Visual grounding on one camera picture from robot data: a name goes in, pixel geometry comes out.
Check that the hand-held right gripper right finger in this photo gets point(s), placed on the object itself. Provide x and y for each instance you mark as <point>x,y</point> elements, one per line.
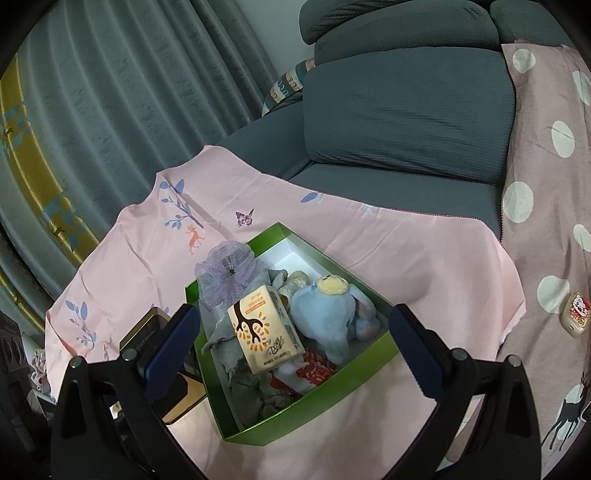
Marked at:
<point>415,350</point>

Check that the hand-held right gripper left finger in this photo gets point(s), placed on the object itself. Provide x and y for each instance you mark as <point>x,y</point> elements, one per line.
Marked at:
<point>173,350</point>

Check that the grey towel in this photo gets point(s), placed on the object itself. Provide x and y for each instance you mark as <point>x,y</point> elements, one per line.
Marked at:
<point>251,392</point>

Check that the beige tissue pack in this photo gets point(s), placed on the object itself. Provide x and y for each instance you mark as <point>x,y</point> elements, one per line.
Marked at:
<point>263,332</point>

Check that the purple mesh pouf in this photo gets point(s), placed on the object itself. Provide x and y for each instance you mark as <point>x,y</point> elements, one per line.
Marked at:
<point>231,277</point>

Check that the blue plush toy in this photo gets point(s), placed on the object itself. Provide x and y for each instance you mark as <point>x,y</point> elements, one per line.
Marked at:
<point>318,318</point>

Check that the green cardboard box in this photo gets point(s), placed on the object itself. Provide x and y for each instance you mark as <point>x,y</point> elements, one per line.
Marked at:
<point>323,397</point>

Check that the red and white packet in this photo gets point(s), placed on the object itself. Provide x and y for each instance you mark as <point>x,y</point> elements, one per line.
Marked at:
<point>309,369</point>

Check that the gold tin box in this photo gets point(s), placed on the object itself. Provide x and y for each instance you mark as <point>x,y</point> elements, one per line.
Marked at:
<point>147,328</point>

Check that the white lace cloth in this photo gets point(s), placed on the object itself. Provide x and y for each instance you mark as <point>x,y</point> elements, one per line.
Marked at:
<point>40,369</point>

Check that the pink printed cloth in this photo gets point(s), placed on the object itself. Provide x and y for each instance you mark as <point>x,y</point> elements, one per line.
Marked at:
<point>392,249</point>

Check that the white cat figure case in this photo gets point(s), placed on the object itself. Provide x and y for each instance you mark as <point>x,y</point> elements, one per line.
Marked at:
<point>575,314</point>

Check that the pink polka dot blanket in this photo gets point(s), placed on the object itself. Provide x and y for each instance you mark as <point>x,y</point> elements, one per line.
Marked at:
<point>540,240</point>

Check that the grey sofa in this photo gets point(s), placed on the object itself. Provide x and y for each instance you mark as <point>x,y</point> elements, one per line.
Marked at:
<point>406,115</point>

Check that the grey curtain with yellow band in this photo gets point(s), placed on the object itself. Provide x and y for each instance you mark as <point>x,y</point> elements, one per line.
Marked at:
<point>115,92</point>

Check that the patterned pillow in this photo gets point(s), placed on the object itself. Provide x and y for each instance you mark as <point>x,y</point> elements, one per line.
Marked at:
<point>284,87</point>

